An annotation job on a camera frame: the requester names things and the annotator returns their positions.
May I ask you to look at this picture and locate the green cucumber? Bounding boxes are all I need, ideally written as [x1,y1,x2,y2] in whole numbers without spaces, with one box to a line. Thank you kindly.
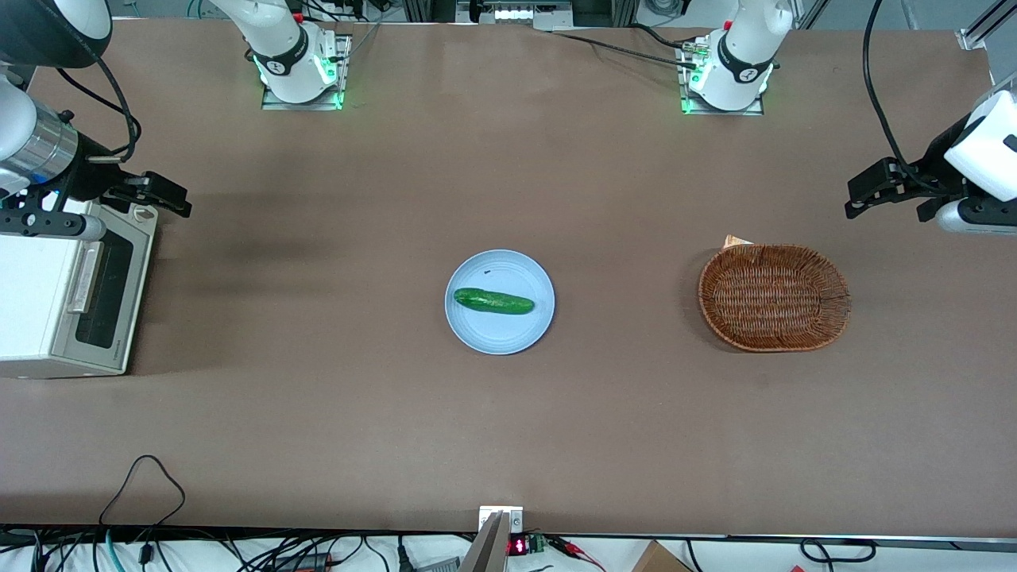
[453,288,536,316]

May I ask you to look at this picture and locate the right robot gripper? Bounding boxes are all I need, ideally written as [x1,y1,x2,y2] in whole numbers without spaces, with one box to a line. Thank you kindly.
[49,133,193,218]

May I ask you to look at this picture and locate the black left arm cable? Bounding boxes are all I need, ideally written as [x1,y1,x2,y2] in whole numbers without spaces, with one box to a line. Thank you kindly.
[862,0,954,193]

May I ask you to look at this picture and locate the white toaster oven body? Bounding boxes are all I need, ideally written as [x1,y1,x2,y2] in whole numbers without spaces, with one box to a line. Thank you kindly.
[0,199,160,379]

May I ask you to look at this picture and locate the glass oven door with handle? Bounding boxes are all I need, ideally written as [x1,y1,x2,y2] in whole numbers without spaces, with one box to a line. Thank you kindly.
[49,203,159,377]

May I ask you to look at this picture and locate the black coiled cable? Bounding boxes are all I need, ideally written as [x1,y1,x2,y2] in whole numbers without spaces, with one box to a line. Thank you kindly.
[799,538,877,564]

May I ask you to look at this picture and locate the aluminium profile frame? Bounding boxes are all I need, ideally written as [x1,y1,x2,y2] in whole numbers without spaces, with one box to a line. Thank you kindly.
[957,0,1017,52]

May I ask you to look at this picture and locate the grey camera pole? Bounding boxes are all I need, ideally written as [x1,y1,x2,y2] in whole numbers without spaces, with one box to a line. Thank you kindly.
[458,512,510,572]

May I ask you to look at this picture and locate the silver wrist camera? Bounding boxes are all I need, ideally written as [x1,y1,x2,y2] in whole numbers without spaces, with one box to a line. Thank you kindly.
[935,199,1017,237]
[0,191,106,241]

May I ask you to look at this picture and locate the light blue round plate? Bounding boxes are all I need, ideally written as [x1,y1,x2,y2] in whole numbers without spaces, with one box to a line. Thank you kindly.
[444,249,556,356]

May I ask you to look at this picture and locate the brown cardboard box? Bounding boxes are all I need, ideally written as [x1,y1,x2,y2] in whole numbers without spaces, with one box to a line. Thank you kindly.
[631,540,694,572]

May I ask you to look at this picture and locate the black looped thin cable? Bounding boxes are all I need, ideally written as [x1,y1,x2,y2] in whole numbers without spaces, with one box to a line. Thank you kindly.
[99,454,187,530]

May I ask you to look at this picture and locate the black cable on tabletop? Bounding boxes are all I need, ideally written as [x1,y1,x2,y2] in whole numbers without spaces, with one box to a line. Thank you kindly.
[551,24,704,71]

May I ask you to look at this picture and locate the white lit device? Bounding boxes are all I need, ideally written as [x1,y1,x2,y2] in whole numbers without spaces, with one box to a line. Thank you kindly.
[475,0,574,32]

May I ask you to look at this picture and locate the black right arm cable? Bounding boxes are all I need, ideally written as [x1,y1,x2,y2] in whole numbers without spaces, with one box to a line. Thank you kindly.
[56,49,143,161]

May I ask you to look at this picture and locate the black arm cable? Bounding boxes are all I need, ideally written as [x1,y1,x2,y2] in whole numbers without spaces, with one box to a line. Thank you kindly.
[56,49,143,161]
[862,0,954,193]

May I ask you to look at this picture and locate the brown wicker oval basket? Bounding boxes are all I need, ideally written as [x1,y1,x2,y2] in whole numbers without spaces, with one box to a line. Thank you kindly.
[698,243,853,354]

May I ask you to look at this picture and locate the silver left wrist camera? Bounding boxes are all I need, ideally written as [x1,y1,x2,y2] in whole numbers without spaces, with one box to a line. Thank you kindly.
[935,199,1017,237]

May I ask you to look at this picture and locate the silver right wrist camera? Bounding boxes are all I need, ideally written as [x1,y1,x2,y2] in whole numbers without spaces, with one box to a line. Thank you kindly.
[0,191,106,241]

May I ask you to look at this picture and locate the black power adapter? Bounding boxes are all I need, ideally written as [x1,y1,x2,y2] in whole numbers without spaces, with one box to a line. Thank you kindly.
[270,551,334,572]

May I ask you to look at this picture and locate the red clip lead wires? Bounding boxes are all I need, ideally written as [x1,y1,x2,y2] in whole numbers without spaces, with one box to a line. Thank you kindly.
[547,535,606,572]

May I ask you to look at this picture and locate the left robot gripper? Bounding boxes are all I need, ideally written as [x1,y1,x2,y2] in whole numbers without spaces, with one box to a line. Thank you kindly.
[844,116,976,224]

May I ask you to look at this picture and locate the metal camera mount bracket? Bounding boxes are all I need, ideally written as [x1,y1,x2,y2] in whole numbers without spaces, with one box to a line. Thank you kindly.
[478,505,525,535]

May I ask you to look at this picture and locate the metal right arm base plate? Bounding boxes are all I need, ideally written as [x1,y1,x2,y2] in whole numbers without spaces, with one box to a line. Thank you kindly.
[261,33,353,111]

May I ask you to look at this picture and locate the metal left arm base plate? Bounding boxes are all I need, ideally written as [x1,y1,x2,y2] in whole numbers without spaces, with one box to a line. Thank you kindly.
[676,36,766,117]

